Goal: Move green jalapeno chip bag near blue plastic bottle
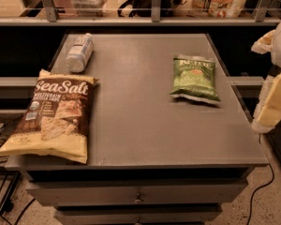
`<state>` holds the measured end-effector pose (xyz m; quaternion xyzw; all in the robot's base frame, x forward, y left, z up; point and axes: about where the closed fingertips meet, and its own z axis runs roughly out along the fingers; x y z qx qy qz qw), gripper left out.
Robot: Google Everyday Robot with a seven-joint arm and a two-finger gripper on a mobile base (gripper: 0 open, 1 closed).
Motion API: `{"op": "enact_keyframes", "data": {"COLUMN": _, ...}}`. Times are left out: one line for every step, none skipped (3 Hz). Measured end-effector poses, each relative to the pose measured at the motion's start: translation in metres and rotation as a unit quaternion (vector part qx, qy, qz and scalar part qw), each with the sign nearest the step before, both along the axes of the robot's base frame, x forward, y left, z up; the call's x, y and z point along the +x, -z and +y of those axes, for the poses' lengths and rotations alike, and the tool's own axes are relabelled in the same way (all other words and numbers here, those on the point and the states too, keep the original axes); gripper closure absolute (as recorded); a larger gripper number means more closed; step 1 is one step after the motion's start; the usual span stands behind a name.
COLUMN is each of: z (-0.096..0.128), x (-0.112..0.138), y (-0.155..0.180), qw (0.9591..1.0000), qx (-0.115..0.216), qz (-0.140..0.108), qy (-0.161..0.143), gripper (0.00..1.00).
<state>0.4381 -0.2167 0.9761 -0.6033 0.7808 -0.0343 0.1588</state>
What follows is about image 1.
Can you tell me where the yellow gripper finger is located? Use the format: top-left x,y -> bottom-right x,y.
257,73 -> 281,128
251,30 -> 275,54

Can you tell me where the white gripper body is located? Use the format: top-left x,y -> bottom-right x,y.
251,75 -> 274,133

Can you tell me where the green jalapeno chip bag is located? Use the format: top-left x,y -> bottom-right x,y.
170,54 -> 221,104

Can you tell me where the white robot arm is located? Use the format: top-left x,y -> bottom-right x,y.
251,22 -> 281,133

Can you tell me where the colourful snack bag on shelf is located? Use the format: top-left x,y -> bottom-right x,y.
187,0 -> 246,18

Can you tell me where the dark bag on shelf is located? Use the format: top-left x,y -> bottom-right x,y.
117,0 -> 186,17

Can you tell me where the clear plastic water bottle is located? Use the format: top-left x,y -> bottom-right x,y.
66,33 -> 94,73

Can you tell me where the sea salt chip bag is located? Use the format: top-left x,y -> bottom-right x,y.
0,70 -> 97,164

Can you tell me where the grey drawer cabinet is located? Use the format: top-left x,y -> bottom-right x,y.
7,34 -> 268,211

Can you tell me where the upper cabinet drawer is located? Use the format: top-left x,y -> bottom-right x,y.
26,179 -> 247,206

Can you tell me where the cabinet drawer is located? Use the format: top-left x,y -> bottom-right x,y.
54,205 -> 222,225
26,179 -> 247,206

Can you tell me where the lower cabinet drawer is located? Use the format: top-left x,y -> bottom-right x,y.
54,205 -> 222,225

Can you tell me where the black floor cable right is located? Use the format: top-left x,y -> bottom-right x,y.
245,134 -> 275,225

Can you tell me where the metal shelf rail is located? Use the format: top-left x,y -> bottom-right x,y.
0,0 -> 281,27

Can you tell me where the black cables left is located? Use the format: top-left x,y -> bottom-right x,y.
0,115 -> 37,225

